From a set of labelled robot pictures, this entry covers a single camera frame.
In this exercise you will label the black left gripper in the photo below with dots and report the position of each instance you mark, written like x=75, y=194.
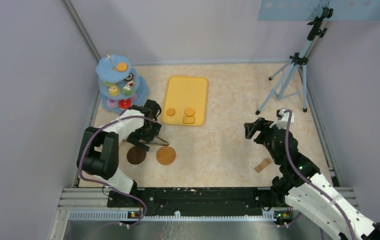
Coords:
x=134, y=137

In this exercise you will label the yellow serving tray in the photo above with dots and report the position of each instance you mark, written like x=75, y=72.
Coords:
x=185, y=92

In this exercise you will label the dark brown round coaster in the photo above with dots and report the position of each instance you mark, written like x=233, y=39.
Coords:
x=136, y=155

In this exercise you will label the chocolate swirl roll cake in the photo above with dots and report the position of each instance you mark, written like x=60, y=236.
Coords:
x=129, y=77

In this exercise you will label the pink cupcake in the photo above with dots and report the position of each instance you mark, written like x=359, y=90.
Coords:
x=134, y=97

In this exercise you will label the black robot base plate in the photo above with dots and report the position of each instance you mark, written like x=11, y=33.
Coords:
x=198, y=201

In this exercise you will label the blue three-tier cake stand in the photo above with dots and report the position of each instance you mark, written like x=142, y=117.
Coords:
x=106, y=72

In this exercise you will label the purple sprinkled donut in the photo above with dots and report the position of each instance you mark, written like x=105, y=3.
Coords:
x=111, y=103

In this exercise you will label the light brown round coaster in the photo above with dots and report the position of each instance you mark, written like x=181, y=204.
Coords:
x=166, y=155

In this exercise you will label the round orange biscuit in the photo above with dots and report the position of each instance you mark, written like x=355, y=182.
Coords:
x=171, y=112
x=189, y=112
x=122, y=67

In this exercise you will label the small wooden block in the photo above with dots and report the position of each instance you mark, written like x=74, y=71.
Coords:
x=265, y=163

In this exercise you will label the green cream puff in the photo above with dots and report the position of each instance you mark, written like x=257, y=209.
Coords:
x=128, y=90

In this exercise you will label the blue camera tripod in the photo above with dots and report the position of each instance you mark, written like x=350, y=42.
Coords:
x=298, y=63

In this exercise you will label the red frosted donut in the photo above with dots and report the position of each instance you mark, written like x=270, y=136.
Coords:
x=125, y=104

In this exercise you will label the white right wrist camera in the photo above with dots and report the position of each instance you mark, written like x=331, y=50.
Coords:
x=284, y=117

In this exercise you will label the square orange biscuit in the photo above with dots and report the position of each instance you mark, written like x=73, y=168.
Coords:
x=188, y=120

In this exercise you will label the round orange biscuit right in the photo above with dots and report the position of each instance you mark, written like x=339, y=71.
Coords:
x=189, y=112

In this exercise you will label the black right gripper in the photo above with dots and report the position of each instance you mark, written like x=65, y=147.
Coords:
x=251, y=128

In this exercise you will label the yellow cream puff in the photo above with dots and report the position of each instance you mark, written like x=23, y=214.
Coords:
x=114, y=90

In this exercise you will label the round orange biscuit top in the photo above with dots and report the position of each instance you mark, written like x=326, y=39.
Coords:
x=122, y=67

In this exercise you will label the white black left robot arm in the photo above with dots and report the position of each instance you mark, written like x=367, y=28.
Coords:
x=99, y=151

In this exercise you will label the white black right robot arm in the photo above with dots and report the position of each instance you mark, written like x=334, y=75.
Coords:
x=304, y=188

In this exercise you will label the round orange biscuit lower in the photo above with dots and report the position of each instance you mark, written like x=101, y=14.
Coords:
x=171, y=112

